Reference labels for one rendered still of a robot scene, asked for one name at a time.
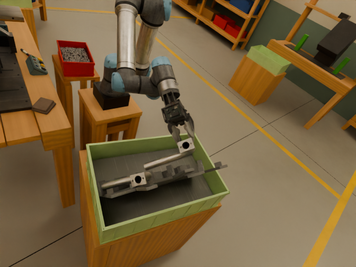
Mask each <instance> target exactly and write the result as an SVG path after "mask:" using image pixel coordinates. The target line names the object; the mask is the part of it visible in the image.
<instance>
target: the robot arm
mask: <svg viewBox="0 0 356 267"><path fill-rule="evenodd" d="M171 9H172V0H115V14H116V15H117V53H112V54H109V55H107V56H106V57H105V61H104V73H103V79H102V81H101V83H100V91H101V92H102V93H103V94H104V95H107V96H110V97H118V96H121V95H122V94H123V93H135V94H145V95H146V96H147V97H148V98H150V99H151V100H156V99H158V98H160V97H161V98H162V101H163V102H164V104H165V107H164V108H161V111H162V114H163V118H164V121H165V122H166V123H168V125H167V127H168V130H169V132H170V134H171V135H172V138H173V139H174V141H175V142H176V144H177V143H178V142H180V141H181V140H182V139H181V137H180V129H179V128H176V127H175V126H177V127H178V125H181V126H182V125H184V126H183V127H184V130H186V131H187V133H188V137H189V138H192V140H193V143H194V121H193V119H192V117H191V116H190V114H189V113H187V110H186V109H185V108H184V106H183V105H182V103H181V101H180V99H178V98H179V97H180V93H179V88H178V84H179V83H178V82H176V79H175V76H174V73H173V69H172V65H171V63H170V61H169V59H168V58H167V57H165V56H159V57H156V58H154V59H153V60H152V63H151V64H150V62H149V56H150V53H151V50H152V47H153V44H154V41H155V37H156V34H157V31H158V28H159V27H161V26H162V25H163V23H164V21H168V20H169V19H170V16H171ZM138 14H139V15H140V19H141V20H142V22H141V26H140V31H139V35H138V40H137V44H136V17H137V16H138ZM151 65H152V70H153V73H152V75H151V77H150V72H151ZM164 116H165V117H164ZM177 145H178V144H177Z"/></svg>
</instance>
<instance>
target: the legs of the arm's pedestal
mask: <svg viewBox="0 0 356 267"><path fill-rule="evenodd" d="M139 120H140V116H139V117H135V118H130V119H125V120H120V121H116V122H111V123H106V124H102V125H98V126H96V125H95V123H94V121H93V120H92V118H91V116H90V114H89V113H88V111H87V109H86V107H85V105H84V104H83V102H82V100H81V98H80V97H79V126H80V150H86V144H93V143H102V142H105V139H106V135H108V140H107V142H108V141H118V137H119V132H120V131H124V132H123V137H122V140H127V139H135V137H136V133H137V129H138V125H139Z"/></svg>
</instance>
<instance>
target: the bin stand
mask: <svg viewBox="0 0 356 267"><path fill-rule="evenodd" d="M52 61H53V63H54V70H55V80H56V89H57V94H58V97H59V99H60V101H61V104H62V106H63V108H64V111H65V113H66V116H67V118H68V120H69V123H70V125H71V127H72V140H73V145H72V148H75V136H74V114H73V93H72V84H71V82H73V81H80V89H86V88H87V81H88V80H91V88H93V82H99V81H100V76H99V75H98V73H97V71H96V70H95V69H94V74H95V75H94V77H64V75H63V71H62V68H61V64H60V60H59V56H58V55H52Z"/></svg>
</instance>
